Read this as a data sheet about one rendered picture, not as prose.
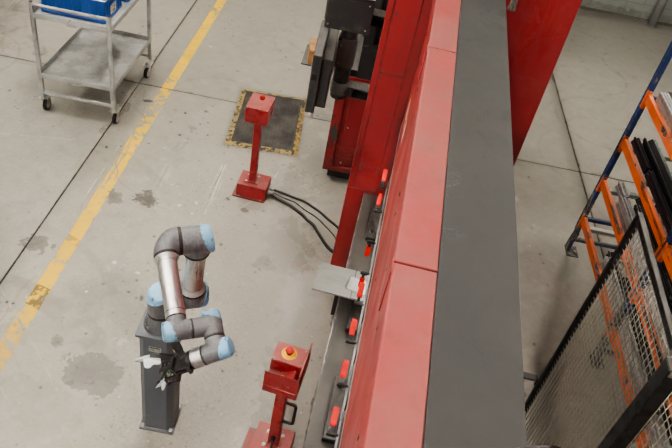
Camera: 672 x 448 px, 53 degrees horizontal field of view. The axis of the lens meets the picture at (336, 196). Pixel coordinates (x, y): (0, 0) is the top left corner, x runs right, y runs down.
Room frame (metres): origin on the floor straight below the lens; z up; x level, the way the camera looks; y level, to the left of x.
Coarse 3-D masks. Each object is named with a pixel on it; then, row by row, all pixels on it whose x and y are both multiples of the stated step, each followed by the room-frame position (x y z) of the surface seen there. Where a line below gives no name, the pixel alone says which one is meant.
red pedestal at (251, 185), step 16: (256, 96) 3.97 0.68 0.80; (256, 112) 3.82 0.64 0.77; (272, 112) 3.96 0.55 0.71; (256, 128) 3.89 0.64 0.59; (256, 144) 3.89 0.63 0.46; (256, 160) 3.89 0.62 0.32; (240, 176) 3.92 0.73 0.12; (256, 176) 3.92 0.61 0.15; (240, 192) 3.83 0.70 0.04; (256, 192) 3.83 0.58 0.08
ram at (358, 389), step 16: (416, 80) 2.71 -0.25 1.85; (400, 144) 2.57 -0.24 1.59; (400, 160) 2.20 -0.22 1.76; (400, 176) 1.92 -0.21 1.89; (384, 224) 2.08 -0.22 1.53; (384, 240) 1.80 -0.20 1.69; (384, 256) 1.58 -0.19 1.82; (384, 272) 1.41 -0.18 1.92; (368, 304) 1.68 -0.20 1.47; (368, 320) 1.47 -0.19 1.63; (368, 336) 1.30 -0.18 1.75; (368, 352) 1.16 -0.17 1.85; (368, 368) 1.05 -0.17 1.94; (352, 384) 1.36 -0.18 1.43; (352, 400) 1.20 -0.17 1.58; (352, 416) 1.07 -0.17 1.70; (352, 432) 0.96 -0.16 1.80
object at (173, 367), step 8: (168, 360) 1.48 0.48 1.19; (176, 360) 1.48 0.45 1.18; (184, 360) 1.48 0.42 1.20; (160, 368) 1.44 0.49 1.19; (168, 368) 1.43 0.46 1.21; (176, 368) 1.44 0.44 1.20; (184, 368) 1.44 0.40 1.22; (192, 368) 1.45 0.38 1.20; (168, 376) 1.43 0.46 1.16; (176, 376) 1.42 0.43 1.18; (168, 384) 1.41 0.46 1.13
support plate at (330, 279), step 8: (320, 264) 2.31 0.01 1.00; (328, 264) 2.32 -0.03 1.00; (320, 272) 2.25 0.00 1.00; (328, 272) 2.27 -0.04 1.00; (336, 272) 2.28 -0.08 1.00; (344, 272) 2.29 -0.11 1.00; (352, 272) 2.30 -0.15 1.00; (320, 280) 2.20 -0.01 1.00; (328, 280) 2.21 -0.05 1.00; (336, 280) 2.22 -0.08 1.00; (344, 280) 2.24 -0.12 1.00; (312, 288) 2.14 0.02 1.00; (320, 288) 2.15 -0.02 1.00; (328, 288) 2.16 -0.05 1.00; (336, 288) 2.17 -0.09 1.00; (344, 288) 2.19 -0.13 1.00; (344, 296) 2.14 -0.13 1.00; (352, 296) 2.15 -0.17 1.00
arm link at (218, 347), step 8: (216, 336) 1.54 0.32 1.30; (224, 336) 1.56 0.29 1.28; (208, 344) 1.51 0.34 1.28; (216, 344) 1.51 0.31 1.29; (224, 344) 1.51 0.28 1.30; (232, 344) 1.54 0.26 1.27; (200, 352) 1.49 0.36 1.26; (208, 352) 1.48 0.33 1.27; (216, 352) 1.49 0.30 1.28; (224, 352) 1.49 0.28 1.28; (232, 352) 1.50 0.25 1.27; (208, 360) 1.47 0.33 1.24; (216, 360) 1.48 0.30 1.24
